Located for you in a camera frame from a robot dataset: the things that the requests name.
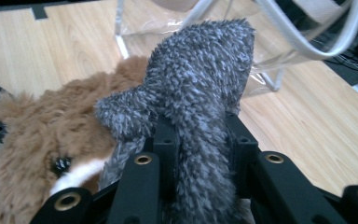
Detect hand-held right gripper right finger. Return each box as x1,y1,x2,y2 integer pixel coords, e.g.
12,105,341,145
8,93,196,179
225,111,260,200

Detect clear plastic bag white trim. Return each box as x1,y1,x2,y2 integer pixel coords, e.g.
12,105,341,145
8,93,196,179
115,0,358,99

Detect brown teddy bear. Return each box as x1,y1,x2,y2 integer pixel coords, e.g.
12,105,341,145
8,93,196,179
0,55,152,224

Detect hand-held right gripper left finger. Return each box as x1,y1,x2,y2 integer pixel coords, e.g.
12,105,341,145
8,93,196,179
151,115,180,201

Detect thin black cables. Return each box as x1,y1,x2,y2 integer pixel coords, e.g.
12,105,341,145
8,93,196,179
310,29,358,77

